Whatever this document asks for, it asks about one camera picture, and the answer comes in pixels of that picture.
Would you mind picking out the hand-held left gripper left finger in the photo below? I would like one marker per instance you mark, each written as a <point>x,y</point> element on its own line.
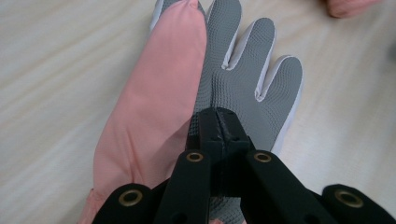
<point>199,149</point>

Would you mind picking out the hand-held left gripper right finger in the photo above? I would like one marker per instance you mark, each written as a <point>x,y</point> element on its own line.
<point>246,161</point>

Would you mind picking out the pink printed ski glove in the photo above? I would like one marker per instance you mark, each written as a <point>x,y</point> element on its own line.
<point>351,6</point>

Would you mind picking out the pink glove with grey palm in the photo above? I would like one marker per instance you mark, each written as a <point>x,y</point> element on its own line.
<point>162,99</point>

